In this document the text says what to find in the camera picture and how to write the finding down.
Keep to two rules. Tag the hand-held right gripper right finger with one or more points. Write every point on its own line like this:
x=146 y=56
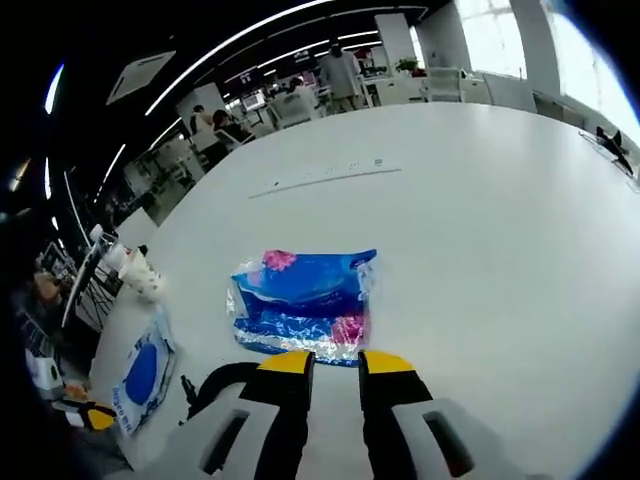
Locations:
x=395 y=405

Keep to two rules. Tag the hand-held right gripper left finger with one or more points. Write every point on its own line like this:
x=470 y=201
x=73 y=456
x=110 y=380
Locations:
x=280 y=400

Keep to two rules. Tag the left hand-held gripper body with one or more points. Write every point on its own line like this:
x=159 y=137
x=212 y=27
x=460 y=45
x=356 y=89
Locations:
x=47 y=375

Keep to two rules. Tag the blue mouse pad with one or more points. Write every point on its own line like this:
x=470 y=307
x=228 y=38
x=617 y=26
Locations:
x=142 y=375

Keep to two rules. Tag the blue tissue pack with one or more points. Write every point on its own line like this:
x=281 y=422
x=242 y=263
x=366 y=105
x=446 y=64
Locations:
x=300 y=300

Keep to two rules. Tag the white paper cup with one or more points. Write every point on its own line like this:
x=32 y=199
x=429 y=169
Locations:
x=142 y=280

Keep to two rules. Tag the clear water bottle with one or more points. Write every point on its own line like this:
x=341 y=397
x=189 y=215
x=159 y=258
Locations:
x=111 y=252

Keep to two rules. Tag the white table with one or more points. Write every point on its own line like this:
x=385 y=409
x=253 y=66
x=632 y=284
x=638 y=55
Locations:
x=475 y=250

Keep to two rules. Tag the ceiling air conditioner vent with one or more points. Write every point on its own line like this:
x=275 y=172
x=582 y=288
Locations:
x=140 y=77

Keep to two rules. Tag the white chair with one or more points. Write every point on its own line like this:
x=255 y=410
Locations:
x=444 y=85

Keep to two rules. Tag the black angular object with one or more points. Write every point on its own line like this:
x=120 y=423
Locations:
x=612 y=145

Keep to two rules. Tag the green potted plant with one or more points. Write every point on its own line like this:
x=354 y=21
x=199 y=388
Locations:
x=407 y=66

